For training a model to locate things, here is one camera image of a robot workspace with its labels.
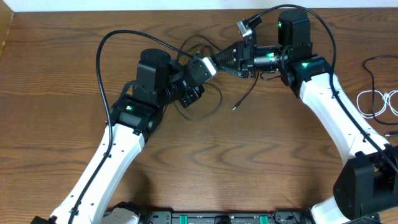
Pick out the white usb cable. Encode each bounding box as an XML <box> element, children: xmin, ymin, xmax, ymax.
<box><xmin>355</xmin><ymin>90</ymin><xmax>398</xmax><ymax>119</ymax></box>

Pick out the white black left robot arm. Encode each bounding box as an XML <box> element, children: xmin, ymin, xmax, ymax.
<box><xmin>32</xmin><ymin>49</ymin><xmax>218</xmax><ymax>224</ymax></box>

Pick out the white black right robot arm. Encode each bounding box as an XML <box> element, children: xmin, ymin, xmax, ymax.
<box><xmin>213</xmin><ymin>4</ymin><xmax>397</xmax><ymax>223</ymax></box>

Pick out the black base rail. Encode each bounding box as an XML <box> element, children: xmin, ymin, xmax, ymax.
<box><xmin>102</xmin><ymin>202</ymin><xmax>382</xmax><ymax>224</ymax></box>

